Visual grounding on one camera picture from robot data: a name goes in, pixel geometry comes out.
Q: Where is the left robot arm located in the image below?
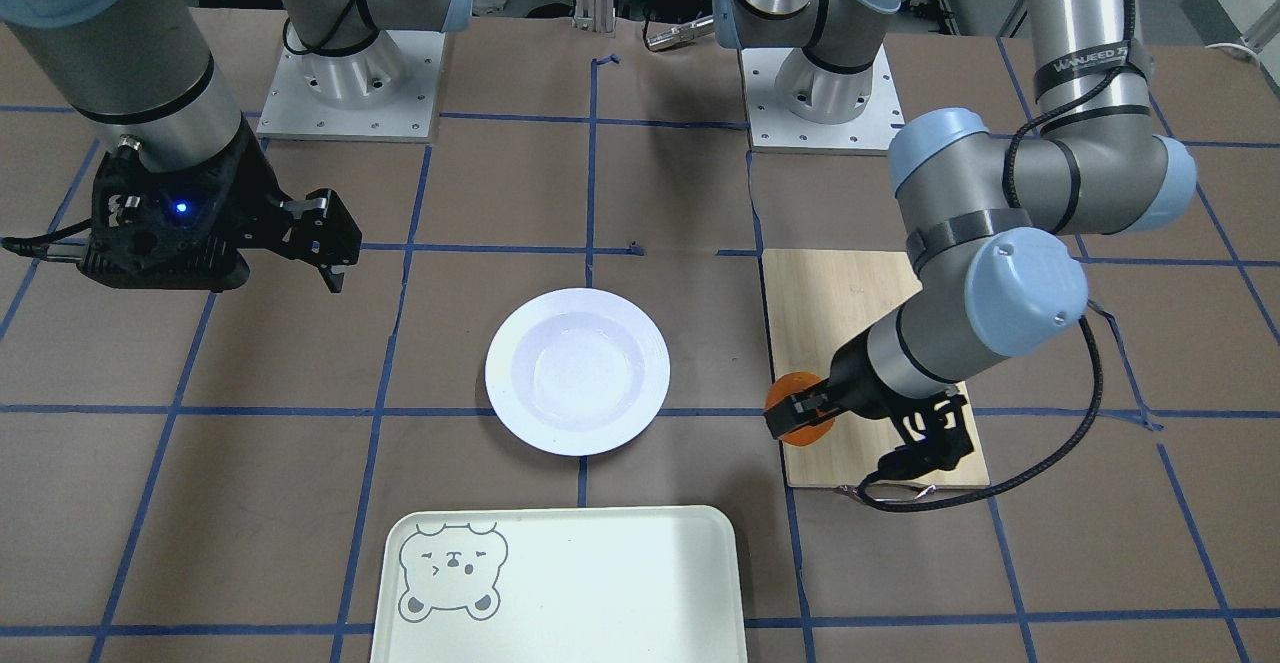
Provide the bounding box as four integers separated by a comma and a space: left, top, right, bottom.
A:
765, 0, 1198, 439

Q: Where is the bamboo cutting board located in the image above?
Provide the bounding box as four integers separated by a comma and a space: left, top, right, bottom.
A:
760, 248, 991, 504

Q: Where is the orange fruit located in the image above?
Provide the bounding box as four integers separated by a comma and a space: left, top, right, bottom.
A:
764, 372, 840, 445

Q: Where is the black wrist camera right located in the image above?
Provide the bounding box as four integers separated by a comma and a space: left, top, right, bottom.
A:
77, 154, 250, 291

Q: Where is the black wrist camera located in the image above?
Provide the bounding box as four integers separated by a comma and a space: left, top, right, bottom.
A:
872, 390, 975, 481
77, 154, 250, 291

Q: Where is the white plate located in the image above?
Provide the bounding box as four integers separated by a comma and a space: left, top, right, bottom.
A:
484, 288, 671, 454

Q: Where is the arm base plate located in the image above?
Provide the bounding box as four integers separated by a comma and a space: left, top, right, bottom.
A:
257, 31, 448, 143
740, 47, 905, 156

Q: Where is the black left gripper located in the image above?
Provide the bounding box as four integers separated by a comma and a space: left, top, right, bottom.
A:
768, 338, 901, 440

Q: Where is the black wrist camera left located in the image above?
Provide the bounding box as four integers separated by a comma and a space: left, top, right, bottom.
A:
872, 390, 975, 481

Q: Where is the cream bear tray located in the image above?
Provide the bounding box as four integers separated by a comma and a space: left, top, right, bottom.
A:
370, 506, 748, 662

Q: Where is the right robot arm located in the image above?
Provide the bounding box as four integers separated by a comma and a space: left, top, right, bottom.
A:
3, 0, 362, 293

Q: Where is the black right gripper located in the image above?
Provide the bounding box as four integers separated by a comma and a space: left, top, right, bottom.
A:
113, 133, 362, 294

